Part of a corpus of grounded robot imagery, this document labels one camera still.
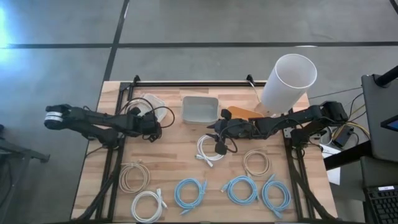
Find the black cart bar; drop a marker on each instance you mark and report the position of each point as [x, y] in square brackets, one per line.
[348, 157]

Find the small tablet screen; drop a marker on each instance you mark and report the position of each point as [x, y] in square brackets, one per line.
[392, 124]

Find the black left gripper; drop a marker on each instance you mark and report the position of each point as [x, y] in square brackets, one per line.
[149, 124]

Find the black pole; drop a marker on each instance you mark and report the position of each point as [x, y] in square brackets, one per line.
[387, 77]

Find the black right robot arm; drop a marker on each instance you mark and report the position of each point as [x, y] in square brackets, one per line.
[311, 115]

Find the black keyboard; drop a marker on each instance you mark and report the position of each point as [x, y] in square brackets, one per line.
[384, 205]

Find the grey plastic bin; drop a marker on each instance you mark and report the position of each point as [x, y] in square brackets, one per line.
[199, 110]

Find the white paper sheet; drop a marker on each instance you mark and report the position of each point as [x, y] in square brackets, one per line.
[334, 177]

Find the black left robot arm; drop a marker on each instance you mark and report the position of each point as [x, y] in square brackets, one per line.
[93, 119]

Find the black power adapter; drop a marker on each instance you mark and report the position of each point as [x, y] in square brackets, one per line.
[343, 137]

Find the yellow-orange plastic bin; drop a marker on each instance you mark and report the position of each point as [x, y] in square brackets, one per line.
[241, 112]

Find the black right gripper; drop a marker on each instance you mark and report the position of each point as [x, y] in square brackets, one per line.
[236, 129]

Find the white plastic bin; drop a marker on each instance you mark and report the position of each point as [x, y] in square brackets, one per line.
[157, 101]

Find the black metal rig frame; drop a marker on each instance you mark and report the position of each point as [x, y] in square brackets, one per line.
[186, 84]

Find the dark metal stand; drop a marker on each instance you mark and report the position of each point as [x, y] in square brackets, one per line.
[18, 152]

